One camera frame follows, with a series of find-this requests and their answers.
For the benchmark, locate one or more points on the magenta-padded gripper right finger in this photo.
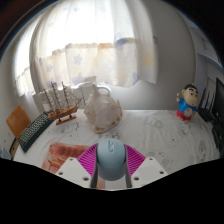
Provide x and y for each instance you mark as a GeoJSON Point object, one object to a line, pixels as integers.
{"type": "Point", "coordinates": [146, 170]}

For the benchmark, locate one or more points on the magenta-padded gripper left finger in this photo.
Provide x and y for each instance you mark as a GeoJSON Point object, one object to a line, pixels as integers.
{"type": "Point", "coordinates": [75, 170]}

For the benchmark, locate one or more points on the light blue computer mouse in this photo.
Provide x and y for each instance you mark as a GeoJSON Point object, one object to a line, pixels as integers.
{"type": "Point", "coordinates": [111, 160]}

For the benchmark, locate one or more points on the white printed tablecloth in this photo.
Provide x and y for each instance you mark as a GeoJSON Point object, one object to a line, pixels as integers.
{"type": "Point", "coordinates": [153, 133]}

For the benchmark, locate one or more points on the black keyboard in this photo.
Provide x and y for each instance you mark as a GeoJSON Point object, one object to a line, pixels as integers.
{"type": "Point", "coordinates": [33, 131]}

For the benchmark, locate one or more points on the wooden model sailing ship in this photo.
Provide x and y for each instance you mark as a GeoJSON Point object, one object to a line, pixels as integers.
{"type": "Point", "coordinates": [63, 111]}

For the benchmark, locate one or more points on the large white conch shell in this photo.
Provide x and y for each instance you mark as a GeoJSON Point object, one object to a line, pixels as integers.
{"type": "Point", "coordinates": [102, 113]}

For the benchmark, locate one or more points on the orange-brown board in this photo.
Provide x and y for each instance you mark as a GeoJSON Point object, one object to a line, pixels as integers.
{"type": "Point", "coordinates": [17, 121]}

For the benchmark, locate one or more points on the cartoon boy figure clock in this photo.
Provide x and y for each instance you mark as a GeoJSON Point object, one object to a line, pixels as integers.
{"type": "Point", "coordinates": [186, 105]}

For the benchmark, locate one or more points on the white star print curtain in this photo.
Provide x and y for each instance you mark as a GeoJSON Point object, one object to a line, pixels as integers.
{"type": "Point", "coordinates": [96, 43]}

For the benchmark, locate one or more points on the white wall shelf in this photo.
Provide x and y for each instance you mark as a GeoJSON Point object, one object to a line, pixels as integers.
{"type": "Point", "coordinates": [213, 60]}

